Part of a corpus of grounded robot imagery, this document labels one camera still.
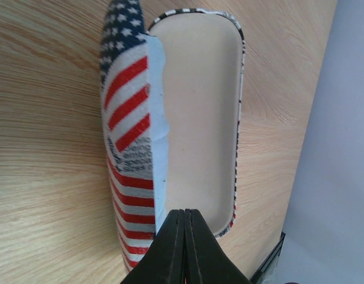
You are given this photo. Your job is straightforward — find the black aluminium frame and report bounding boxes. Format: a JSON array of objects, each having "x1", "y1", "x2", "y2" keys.
[{"x1": 250, "y1": 232, "x2": 285, "y2": 284}]

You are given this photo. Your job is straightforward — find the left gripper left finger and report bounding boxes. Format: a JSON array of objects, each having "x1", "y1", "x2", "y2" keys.
[{"x1": 122, "y1": 209, "x2": 185, "y2": 284}]

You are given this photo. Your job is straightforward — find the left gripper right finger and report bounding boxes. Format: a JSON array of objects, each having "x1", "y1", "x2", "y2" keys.
[{"x1": 184, "y1": 209, "x2": 250, "y2": 284}]

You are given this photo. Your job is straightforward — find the flag print glasses case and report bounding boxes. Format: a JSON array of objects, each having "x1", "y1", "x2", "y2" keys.
[{"x1": 99, "y1": 1, "x2": 245, "y2": 271}]

